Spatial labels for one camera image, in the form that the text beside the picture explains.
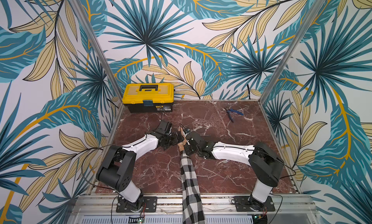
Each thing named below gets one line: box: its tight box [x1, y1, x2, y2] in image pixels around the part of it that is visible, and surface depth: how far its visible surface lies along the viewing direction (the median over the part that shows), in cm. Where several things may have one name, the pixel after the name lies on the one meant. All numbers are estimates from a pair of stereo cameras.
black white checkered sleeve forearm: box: [180, 149, 206, 224], surface depth 74 cm
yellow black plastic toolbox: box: [122, 83, 175, 113], surface depth 102 cm
